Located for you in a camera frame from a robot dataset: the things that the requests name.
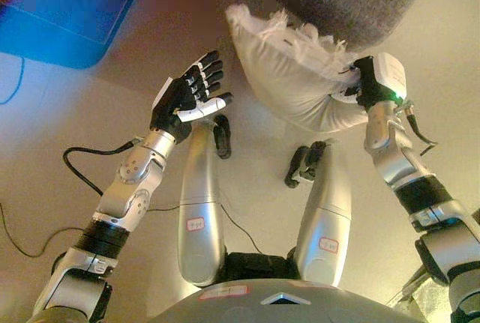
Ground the black robot pelvis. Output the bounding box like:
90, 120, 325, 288
220, 251, 301, 283

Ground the glossy wooden cabinet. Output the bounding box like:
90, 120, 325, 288
0, 0, 151, 70

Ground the black right robot foot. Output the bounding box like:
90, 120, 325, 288
283, 141, 327, 189

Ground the white fringed pillow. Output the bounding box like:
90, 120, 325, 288
224, 3, 371, 135

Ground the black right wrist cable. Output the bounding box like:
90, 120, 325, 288
403, 101, 440, 157

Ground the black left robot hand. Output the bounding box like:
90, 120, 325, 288
149, 50, 233, 145

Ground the black left robot foot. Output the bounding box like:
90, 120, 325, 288
211, 115, 233, 160

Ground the grey robot torso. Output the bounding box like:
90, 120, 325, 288
148, 277, 425, 323

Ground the silver robot leg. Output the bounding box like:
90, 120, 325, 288
178, 118, 226, 289
294, 139, 353, 289

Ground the silver left robot leg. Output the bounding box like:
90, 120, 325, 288
178, 118, 226, 289

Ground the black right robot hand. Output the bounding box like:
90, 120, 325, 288
339, 52, 408, 112

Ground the silver right robot leg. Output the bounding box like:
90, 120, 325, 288
294, 139, 353, 289

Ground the black robot foot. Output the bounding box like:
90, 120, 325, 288
211, 115, 233, 160
283, 141, 327, 189

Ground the thin dark floor cable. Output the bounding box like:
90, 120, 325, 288
0, 202, 82, 259

